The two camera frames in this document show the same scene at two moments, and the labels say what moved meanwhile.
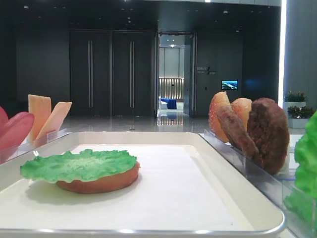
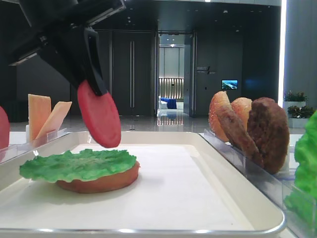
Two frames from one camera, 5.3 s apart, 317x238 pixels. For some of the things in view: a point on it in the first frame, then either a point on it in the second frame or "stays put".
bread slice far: (218, 100) stays put
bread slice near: (242, 106) stays put
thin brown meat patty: (237, 133) stays put
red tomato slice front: (15, 130) to (100, 115)
